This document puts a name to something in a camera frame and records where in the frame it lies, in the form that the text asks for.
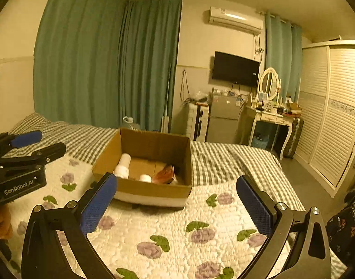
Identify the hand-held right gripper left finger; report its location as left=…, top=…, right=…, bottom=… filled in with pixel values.
left=21, top=172, right=118, bottom=279

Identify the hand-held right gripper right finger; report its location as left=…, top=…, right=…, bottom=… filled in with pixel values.
left=236, top=174, right=332, bottom=279

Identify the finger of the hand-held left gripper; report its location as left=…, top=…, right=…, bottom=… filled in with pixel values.
left=0, top=130, right=43, bottom=159
left=0, top=142, right=67, bottom=170

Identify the white bottle with red cap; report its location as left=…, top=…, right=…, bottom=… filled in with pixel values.
left=114, top=153, right=132, bottom=179

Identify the cardboard box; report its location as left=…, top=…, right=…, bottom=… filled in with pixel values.
left=92, top=128, right=194, bottom=208

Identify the person's left hand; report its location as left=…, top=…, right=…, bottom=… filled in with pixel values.
left=0, top=203, right=14, bottom=239

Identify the blue basket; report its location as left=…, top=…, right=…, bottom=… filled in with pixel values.
left=250, top=134, right=270, bottom=149

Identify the floral quilted blanket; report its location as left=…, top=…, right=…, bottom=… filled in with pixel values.
left=0, top=151, right=341, bottom=279

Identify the dark striped suitcase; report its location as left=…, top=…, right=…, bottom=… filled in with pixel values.
left=283, top=118, right=304, bottom=159

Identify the clear water jug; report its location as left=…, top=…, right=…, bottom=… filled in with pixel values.
left=122, top=116, right=141, bottom=131

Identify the white dressing table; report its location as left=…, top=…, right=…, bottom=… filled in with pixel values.
left=242, top=104, right=296, bottom=160

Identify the grey refrigerator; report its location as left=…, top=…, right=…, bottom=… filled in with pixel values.
left=206, top=93, right=243, bottom=144

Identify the dark patterned cloth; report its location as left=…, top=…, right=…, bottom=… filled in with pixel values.
left=325, top=180, right=355, bottom=268

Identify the white plastic drawer unit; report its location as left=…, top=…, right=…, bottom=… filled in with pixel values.
left=187, top=102, right=210, bottom=141

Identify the wide teal curtain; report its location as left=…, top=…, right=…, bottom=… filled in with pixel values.
left=34, top=0, right=128, bottom=128

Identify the brown box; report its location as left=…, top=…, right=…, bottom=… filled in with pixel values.
left=283, top=102, right=302, bottom=116

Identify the white louvred wardrobe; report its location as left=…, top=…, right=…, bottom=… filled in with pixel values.
left=294, top=40, right=355, bottom=195

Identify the clear plastic bag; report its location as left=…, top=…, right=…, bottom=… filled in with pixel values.
left=192, top=91, right=210, bottom=103

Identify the white pole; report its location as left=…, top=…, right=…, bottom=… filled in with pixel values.
left=161, top=64, right=173, bottom=133

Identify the white oval vanity mirror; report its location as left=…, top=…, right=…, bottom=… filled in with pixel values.
left=258, top=67, right=283, bottom=101

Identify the teal window curtain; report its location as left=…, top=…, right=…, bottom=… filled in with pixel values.
left=118, top=0, right=183, bottom=131

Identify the narrow teal curtain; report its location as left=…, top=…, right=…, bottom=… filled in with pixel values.
left=264, top=12, right=303, bottom=102

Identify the white air conditioner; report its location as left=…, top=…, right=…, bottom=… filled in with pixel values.
left=208, top=6, right=263, bottom=34

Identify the black wall television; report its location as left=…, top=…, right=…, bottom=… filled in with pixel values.
left=212, top=51, right=261, bottom=88

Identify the hanging cable loop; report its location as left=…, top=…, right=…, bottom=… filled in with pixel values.
left=180, top=69, right=192, bottom=103

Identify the wall cable bundle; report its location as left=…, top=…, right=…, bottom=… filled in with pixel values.
left=254, top=33, right=266, bottom=62

